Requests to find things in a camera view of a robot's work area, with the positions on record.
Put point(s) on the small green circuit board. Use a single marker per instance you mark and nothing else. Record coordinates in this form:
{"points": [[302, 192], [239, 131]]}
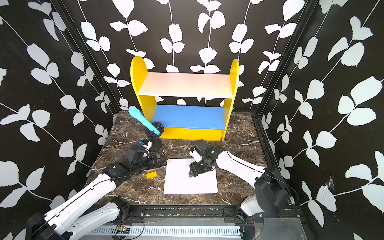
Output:
{"points": [[122, 230]]}

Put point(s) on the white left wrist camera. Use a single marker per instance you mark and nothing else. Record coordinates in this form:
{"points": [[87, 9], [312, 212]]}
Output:
{"points": [[146, 144]]}

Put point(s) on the white slotted cable duct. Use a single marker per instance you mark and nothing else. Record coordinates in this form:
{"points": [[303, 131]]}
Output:
{"points": [[171, 231]]}

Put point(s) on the natural wooden block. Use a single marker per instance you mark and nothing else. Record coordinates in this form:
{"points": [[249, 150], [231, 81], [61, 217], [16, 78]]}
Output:
{"points": [[150, 171]]}

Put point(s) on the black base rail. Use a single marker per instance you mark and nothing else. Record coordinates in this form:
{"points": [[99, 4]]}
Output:
{"points": [[228, 213]]}

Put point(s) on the yellow blue toy shelf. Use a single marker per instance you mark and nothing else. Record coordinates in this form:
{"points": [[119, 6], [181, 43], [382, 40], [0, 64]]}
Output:
{"points": [[189, 106]]}

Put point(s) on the black microphone stand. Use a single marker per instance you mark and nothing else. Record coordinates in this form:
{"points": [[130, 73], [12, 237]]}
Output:
{"points": [[154, 138]]}

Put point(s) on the cyan toy microphone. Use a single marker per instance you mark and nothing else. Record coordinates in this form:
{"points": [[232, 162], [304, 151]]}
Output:
{"points": [[137, 114]]}

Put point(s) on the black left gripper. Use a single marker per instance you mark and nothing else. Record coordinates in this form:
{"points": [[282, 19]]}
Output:
{"points": [[153, 164]]}

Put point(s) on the yellow wooden block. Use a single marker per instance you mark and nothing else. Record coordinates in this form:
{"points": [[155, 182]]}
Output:
{"points": [[151, 175]]}

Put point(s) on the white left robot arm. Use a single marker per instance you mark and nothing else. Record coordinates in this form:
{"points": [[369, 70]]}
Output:
{"points": [[69, 221]]}

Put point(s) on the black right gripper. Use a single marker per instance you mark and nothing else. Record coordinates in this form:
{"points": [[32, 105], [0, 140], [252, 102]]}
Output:
{"points": [[195, 170]]}

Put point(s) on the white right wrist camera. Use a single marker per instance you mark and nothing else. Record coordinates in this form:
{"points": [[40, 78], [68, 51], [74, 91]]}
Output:
{"points": [[195, 155]]}

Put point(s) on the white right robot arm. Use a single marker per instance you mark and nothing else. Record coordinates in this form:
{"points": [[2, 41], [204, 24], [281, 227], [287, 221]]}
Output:
{"points": [[271, 191]]}

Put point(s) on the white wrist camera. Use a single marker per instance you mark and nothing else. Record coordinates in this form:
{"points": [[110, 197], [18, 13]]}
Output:
{"points": [[195, 155], [146, 144]]}

